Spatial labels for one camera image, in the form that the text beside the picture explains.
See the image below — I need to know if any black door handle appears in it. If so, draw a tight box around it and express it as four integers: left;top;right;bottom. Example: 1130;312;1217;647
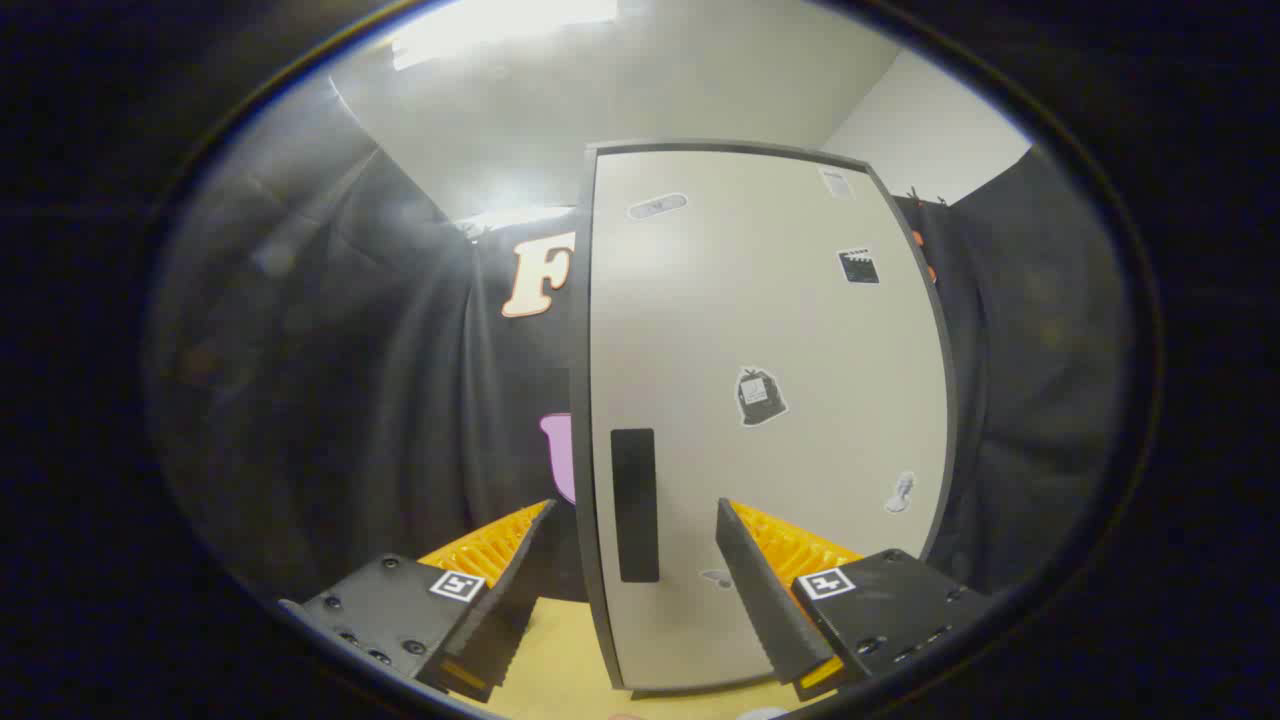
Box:
611;428;661;584

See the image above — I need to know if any grey shoe cabinet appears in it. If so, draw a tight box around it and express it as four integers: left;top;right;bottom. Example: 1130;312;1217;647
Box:
568;138;961;697

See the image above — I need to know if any black backdrop cloth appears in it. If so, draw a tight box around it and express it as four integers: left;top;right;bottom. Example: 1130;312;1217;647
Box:
145;80;1136;611

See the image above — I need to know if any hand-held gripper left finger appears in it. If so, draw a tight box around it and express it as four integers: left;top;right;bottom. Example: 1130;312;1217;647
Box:
298;498;559;704

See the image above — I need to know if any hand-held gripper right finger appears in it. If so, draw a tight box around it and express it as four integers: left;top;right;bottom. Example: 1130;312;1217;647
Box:
714;496;993;703

